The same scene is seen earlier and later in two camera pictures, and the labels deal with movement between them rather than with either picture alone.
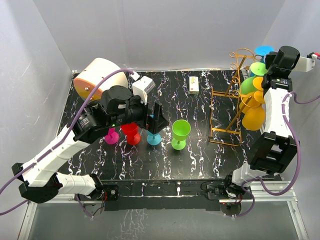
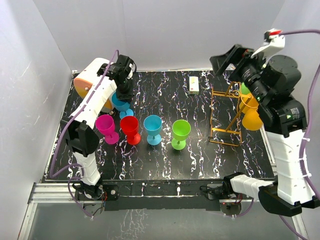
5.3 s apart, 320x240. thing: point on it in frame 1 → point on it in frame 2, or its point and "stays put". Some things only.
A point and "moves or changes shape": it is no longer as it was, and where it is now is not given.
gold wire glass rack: [227, 109] stays put
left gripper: [147, 122] → [125, 97]
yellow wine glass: [254, 117] stays put
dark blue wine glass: [263, 50] moves or changes shape
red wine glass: [132, 131] stays put
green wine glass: [181, 129] stays put
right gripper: [269, 58] → [220, 63]
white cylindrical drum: [88, 78] stays put
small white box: [193, 85] stays put
